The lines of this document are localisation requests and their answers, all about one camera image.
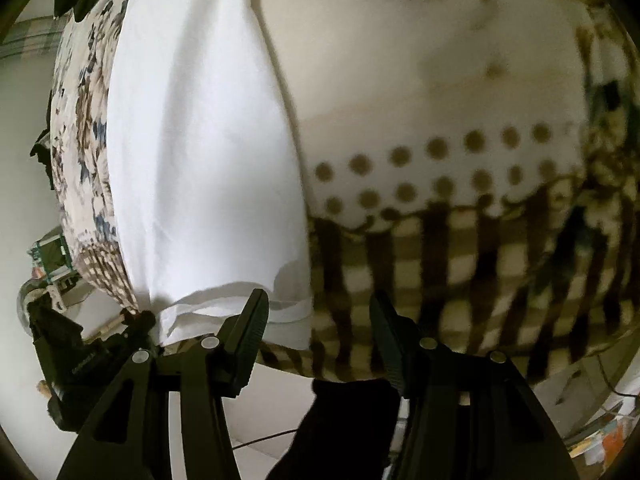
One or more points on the dark trouser leg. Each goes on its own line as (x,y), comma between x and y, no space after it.
(340,430)

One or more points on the white garment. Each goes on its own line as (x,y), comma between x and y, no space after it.
(200,135)

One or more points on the plaid dotted fleece blanket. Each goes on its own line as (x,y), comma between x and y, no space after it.
(450,185)

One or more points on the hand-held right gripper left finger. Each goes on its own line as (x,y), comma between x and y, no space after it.
(253,324)

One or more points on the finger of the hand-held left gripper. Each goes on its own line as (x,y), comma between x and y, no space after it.
(140,324)

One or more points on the green box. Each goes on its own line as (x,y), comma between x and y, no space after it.
(50,252)

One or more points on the pile of colourful papers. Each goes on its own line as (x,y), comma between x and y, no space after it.
(602,435)

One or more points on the floral printed bed sheet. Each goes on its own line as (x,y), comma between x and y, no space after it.
(82,135)

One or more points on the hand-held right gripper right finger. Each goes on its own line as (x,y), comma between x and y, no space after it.
(387,339)

